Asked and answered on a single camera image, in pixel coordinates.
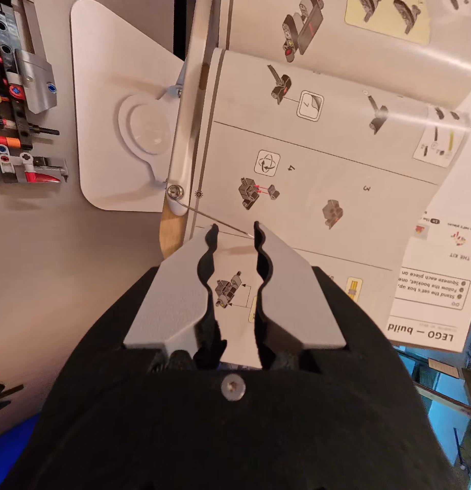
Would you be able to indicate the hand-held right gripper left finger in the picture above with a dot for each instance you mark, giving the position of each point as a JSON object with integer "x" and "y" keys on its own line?
{"x": 170, "y": 298}

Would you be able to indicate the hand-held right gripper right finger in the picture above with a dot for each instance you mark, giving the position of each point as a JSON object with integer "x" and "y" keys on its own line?
{"x": 300, "y": 302}

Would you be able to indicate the lego instruction booklet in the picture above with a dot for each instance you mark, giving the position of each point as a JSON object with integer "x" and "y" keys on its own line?
{"x": 335, "y": 160}

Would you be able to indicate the large lego car model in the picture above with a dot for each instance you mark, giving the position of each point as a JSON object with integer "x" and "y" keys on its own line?
{"x": 32, "y": 72}

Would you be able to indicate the printed paper sheet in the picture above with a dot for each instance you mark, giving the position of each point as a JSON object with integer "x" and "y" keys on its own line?
{"x": 430, "y": 302}

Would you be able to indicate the plain blue plastic bin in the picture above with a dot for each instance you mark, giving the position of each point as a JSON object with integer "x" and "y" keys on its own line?
{"x": 9, "y": 451}

